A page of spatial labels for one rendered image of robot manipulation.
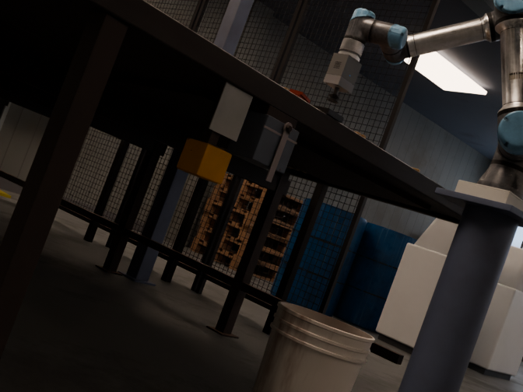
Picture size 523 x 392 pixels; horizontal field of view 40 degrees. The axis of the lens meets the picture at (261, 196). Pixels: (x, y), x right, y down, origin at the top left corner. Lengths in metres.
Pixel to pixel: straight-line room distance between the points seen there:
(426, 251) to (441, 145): 5.82
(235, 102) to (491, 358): 5.43
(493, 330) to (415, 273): 1.10
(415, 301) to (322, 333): 4.18
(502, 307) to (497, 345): 0.34
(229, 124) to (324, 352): 0.68
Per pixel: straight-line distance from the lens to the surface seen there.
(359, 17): 2.42
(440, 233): 6.20
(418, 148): 11.41
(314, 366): 2.01
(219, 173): 1.73
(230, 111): 1.75
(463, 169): 12.47
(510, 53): 2.32
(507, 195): 2.24
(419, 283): 6.16
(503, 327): 6.91
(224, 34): 4.38
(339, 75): 2.35
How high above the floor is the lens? 0.56
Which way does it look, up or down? 2 degrees up
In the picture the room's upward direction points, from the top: 20 degrees clockwise
